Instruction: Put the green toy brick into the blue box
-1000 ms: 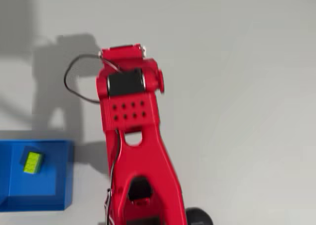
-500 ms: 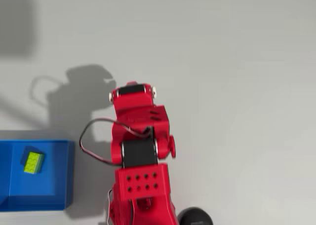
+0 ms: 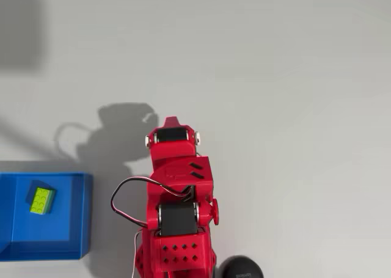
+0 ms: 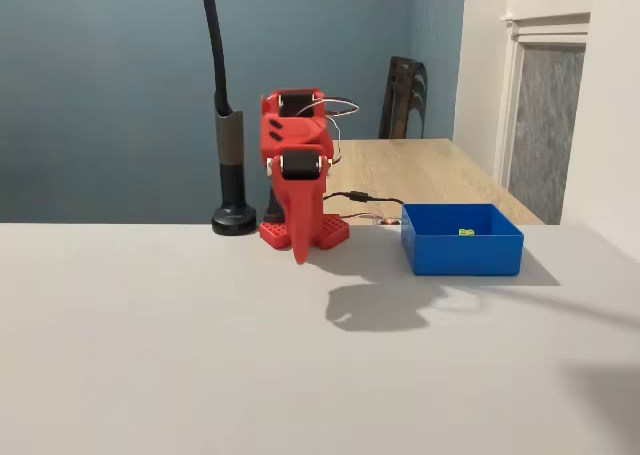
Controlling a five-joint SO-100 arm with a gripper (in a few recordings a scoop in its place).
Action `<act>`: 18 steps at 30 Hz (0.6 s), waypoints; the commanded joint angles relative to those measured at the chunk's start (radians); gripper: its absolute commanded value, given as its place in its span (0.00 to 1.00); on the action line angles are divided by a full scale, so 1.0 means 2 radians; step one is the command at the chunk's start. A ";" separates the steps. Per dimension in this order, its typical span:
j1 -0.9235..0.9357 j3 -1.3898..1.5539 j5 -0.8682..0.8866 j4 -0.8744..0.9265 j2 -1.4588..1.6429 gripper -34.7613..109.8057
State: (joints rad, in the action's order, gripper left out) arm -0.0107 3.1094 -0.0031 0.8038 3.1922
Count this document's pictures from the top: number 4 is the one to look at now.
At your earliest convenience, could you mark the white window frame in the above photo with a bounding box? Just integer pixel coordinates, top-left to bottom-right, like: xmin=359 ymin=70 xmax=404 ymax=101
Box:
xmin=493 ymin=0 xmax=594 ymax=226

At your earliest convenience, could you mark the black gooseneck stand round base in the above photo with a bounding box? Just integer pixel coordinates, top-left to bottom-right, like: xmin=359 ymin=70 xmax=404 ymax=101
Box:
xmin=198 ymin=0 xmax=259 ymax=237

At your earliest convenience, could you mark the blue plastic bin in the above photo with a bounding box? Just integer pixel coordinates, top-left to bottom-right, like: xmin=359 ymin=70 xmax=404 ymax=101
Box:
xmin=400 ymin=203 xmax=525 ymax=277

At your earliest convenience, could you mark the light wooden table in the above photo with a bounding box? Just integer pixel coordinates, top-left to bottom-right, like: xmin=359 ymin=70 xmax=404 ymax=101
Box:
xmin=323 ymin=138 xmax=547 ymax=226

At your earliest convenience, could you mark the black red white servo cable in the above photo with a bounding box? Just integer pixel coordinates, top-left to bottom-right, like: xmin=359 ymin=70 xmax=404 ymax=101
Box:
xmin=327 ymin=116 xmax=347 ymax=167
xmin=294 ymin=97 xmax=361 ymax=127

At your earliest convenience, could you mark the black power cable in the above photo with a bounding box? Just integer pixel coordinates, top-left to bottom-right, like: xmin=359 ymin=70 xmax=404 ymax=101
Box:
xmin=322 ymin=190 xmax=406 ymax=209

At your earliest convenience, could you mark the dark folded chair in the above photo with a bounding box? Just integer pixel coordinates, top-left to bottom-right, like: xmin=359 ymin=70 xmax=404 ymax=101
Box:
xmin=377 ymin=55 xmax=429 ymax=141

